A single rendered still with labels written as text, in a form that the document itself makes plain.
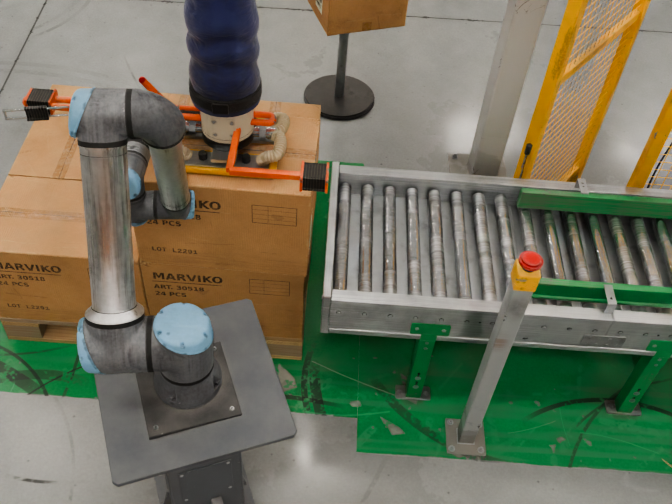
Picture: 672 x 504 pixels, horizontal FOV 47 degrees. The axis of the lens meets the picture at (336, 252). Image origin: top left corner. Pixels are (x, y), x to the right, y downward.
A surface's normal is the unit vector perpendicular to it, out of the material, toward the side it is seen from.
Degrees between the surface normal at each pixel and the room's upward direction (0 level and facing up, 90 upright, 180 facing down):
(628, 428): 0
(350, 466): 0
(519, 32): 90
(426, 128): 0
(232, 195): 90
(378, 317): 90
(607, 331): 90
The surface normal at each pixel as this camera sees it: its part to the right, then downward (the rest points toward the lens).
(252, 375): 0.06, -0.67
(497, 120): -0.04, 0.74
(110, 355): 0.12, 0.33
